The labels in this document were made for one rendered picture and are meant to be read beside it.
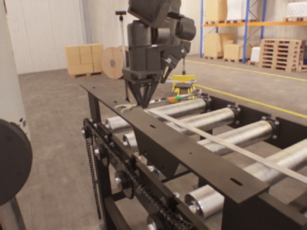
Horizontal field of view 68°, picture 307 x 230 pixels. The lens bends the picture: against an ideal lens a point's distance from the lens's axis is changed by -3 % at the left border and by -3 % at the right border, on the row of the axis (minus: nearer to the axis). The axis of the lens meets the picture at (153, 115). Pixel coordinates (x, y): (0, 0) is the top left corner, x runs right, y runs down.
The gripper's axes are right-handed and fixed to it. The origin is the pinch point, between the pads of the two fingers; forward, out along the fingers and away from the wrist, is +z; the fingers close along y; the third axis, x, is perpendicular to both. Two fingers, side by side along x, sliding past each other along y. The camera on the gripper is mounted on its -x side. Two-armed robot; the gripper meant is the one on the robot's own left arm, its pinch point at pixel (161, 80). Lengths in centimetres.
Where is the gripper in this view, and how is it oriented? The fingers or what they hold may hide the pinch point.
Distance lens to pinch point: 78.9
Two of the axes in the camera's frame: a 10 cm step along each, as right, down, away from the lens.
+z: -1.2, 9.7, 2.1
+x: -7.2, 0.6, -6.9
